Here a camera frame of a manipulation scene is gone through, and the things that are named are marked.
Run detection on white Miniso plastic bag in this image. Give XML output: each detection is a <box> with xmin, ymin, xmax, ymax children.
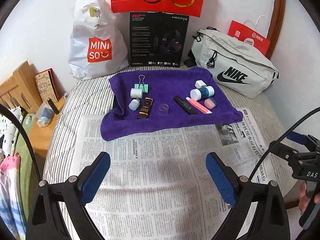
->
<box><xmin>68</xmin><ymin>0</ymin><xmax>129</xmax><ymax>80</ymax></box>

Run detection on wooden bedside table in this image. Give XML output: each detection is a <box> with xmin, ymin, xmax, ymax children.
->
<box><xmin>27</xmin><ymin>95</ymin><xmax>67</xmax><ymax>163</ymax></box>

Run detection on newspaper sheet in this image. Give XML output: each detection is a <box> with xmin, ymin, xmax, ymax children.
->
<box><xmin>70</xmin><ymin>109</ymin><xmax>266</xmax><ymax>239</ymax></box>

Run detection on black headset box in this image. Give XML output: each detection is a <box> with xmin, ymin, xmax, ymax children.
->
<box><xmin>130</xmin><ymin>11</ymin><xmax>189</xmax><ymax>67</ymax></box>

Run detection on white tape roll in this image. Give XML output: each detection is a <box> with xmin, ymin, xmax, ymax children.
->
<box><xmin>130</xmin><ymin>88</ymin><xmax>143</xmax><ymax>99</ymax></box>

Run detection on patterned book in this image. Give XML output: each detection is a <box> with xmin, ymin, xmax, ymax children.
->
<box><xmin>35</xmin><ymin>68</ymin><xmax>60</xmax><ymax>103</ymax></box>

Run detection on red paper bag white handles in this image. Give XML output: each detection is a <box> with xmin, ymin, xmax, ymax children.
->
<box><xmin>228</xmin><ymin>15</ymin><xmax>270</xmax><ymax>56</ymax></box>

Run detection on clear plastic box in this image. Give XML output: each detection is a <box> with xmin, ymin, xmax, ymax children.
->
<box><xmin>35</xmin><ymin>102</ymin><xmax>55</xmax><ymax>128</ymax></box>

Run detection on purple towel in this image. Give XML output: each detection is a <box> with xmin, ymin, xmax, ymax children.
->
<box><xmin>100</xmin><ymin>67</ymin><xmax>243</xmax><ymax>141</ymax></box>

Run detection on white charger cube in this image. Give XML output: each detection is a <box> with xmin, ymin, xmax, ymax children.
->
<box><xmin>195</xmin><ymin>80</ymin><xmax>207</xmax><ymax>89</ymax></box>

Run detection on pink tube white cap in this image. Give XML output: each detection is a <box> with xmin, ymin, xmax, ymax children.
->
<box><xmin>185</xmin><ymin>97</ymin><xmax>212</xmax><ymax>114</ymax></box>

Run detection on right hand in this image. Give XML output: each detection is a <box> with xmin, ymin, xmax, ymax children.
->
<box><xmin>298</xmin><ymin>181</ymin><xmax>320</xmax><ymax>213</ymax></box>

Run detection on wooden door frame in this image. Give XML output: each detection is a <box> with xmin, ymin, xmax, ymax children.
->
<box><xmin>265</xmin><ymin>0</ymin><xmax>286</xmax><ymax>60</ymax></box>

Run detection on small white cap bottle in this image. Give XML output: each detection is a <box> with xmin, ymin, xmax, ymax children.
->
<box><xmin>129</xmin><ymin>98</ymin><xmax>140</xmax><ymax>111</ymax></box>

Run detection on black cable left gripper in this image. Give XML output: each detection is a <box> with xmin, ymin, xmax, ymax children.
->
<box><xmin>0</xmin><ymin>103</ymin><xmax>42</xmax><ymax>182</ymax></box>

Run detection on striped mattress cover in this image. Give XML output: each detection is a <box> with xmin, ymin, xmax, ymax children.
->
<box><xmin>43</xmin><ymin>74</ymin><xmax>283</xmax><ymax>184</ymax></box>

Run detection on pink striped cloth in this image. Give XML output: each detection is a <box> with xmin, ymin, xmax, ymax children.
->
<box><xmin>1</xmin><ymin>153</ymin><xmax>26</xmax><ymax>239</ymax></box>

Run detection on black rectangular bar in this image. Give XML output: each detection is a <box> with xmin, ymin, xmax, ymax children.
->
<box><xmin>173</xmin><ymin>95</ymin><xmax>196</xmax><ymax>115</ymax></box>

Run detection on mint green binder clip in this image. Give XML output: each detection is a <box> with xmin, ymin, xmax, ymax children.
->
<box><xmin>134</xmin><ymin>74</ymin><xmax>149</xmax><ymax>93</ymax></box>

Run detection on black gold rectangular box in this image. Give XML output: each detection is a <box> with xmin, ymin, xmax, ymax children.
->
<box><xmin>137</xmin><ymin>98</ymin><xmax>153</xmax><ymax>120</ymax></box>

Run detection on clear plastic cap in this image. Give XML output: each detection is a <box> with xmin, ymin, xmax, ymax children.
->
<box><xmin>158</xmin><ymin>103</ymin><xmax>169</xmax><ymax>116</ymax></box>

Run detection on white patterned bedding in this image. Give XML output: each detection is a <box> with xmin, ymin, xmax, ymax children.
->
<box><xmin>1</xmin><ymin>106</ymin><xmax>27</xmax><ymax>160</ymax></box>

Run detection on grey Nike waist bag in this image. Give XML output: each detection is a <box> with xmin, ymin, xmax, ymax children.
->
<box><xmin>185</xmin><ymin>27</ymin><xmax>279</xmax><ymax>99</ymax></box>

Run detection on blue white cylinder bottle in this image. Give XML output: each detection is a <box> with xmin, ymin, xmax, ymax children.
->
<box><xmin>190</xmin><ymin>86</ymin><xmax>215</xmax><ymax>101</ymax></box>

